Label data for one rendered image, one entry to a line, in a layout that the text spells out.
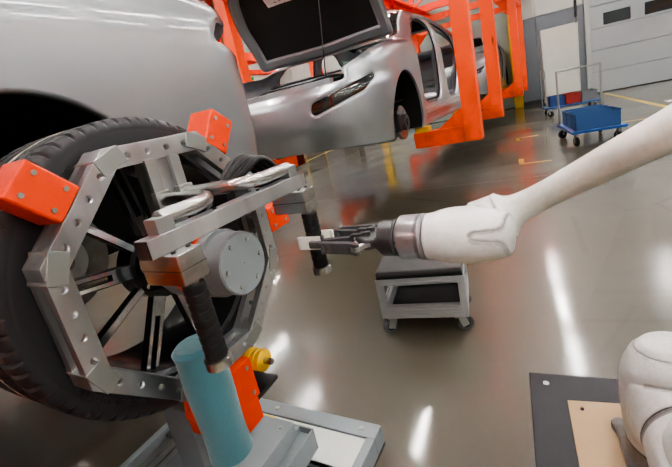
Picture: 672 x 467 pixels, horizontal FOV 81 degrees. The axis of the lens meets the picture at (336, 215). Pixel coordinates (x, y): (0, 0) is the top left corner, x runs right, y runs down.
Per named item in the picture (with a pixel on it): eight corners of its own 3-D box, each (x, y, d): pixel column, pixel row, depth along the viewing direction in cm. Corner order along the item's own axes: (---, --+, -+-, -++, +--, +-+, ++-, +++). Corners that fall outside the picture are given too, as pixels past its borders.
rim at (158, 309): (105, 124, 102) (-88, 283, 71) (162, 107, 91) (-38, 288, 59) (216, 250, 132) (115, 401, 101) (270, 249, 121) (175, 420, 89)
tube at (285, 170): (234, 183, 98) (222, 141, 95) (298, 175, 88) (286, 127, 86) (179, 204, 84) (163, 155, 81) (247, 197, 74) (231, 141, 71)
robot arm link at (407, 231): (436, 248, 82) (409, 249, 85) (430, 206, 79) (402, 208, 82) (424, 267, 74) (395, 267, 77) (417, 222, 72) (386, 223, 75)
